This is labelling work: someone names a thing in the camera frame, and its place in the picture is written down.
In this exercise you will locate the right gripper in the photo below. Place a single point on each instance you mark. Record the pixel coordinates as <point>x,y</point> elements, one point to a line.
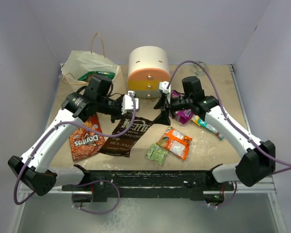
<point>163,118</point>

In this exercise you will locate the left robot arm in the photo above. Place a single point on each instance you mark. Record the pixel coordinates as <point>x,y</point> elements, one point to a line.
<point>32,167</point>

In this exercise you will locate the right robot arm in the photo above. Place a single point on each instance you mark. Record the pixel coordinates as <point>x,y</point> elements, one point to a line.
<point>257,157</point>

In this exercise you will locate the orange snack packet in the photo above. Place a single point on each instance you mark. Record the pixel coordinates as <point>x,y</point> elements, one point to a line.
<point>175,142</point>

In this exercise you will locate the brown Kettle chip bag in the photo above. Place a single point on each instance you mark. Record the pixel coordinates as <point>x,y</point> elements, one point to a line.
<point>122,145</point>

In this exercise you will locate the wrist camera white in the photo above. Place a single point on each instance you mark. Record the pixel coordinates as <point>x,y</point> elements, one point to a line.
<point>164,88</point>
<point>127,102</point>

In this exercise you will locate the light green snack packet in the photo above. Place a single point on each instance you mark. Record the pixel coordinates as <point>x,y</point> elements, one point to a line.
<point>157,154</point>

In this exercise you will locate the aluminium rail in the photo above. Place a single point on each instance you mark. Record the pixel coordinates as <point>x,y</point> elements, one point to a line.
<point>264,186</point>

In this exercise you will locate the yellow snack bar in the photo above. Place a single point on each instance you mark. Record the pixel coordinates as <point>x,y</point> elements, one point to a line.
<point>196,119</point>

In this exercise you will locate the black metal base frame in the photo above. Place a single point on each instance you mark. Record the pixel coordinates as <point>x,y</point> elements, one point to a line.
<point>195,185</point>

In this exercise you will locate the teal snack packet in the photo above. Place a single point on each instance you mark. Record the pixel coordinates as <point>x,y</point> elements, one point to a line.
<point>210,128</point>

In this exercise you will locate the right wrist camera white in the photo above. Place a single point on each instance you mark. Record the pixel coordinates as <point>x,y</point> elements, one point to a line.
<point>164,88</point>

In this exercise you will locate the purple candy bag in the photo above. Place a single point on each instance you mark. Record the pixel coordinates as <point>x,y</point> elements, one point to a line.
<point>182,116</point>

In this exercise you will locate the white paper bag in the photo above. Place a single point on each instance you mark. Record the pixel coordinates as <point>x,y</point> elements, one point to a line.
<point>81,65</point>

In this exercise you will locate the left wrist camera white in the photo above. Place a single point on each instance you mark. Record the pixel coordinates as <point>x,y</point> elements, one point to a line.
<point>127,102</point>

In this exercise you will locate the red Doritos chip bag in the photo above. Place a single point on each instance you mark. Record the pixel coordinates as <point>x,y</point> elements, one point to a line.
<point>84,144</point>

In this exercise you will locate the round three-drawer cabinet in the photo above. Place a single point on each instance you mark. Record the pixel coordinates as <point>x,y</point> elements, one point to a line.
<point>148,66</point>

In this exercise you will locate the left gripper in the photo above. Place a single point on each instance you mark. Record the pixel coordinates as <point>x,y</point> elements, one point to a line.
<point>119,115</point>

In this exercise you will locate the clear tape roll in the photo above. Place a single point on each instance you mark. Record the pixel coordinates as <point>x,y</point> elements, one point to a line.
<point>197,70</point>

